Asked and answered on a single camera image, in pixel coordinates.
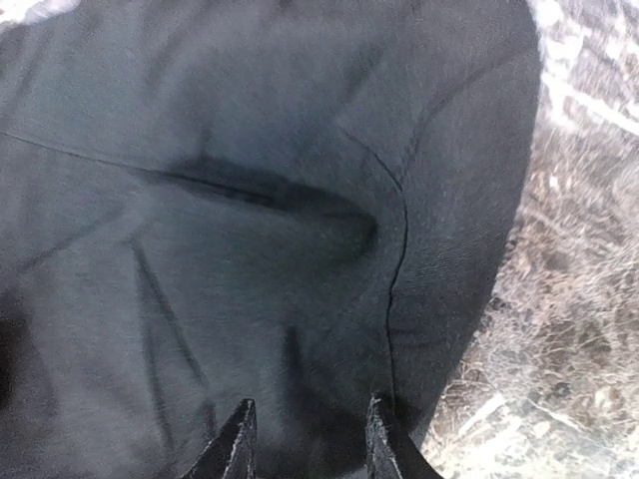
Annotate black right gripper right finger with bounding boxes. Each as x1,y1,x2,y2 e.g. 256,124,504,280
365,393,442,479

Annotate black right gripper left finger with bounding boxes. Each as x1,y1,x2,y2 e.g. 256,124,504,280
183,399,258,479

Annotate black long sleeve shirt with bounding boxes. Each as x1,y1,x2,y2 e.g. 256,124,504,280
1,1,541,478

